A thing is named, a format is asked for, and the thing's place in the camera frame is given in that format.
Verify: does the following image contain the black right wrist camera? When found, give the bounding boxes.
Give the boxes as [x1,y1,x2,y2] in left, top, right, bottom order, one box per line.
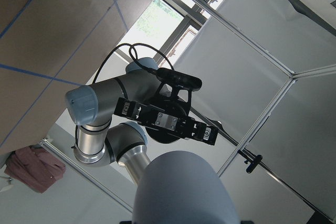
[155,68,202,92]

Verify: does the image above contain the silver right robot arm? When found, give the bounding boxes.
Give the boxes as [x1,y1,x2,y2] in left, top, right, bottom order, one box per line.
[65,58,218,184]

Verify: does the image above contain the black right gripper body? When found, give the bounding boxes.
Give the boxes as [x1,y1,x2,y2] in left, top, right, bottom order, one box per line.
[135,83,196,144]

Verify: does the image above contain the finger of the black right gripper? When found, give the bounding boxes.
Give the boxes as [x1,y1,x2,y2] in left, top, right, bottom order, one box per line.
[181,118,218,145]
[113,98,143,122]

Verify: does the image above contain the maroon cloth jacket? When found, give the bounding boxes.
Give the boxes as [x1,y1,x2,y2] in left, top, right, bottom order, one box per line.
[5,146,66,193]

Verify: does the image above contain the light blue plastic cup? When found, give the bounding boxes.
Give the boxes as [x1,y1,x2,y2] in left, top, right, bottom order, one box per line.
[132,151,240,223]

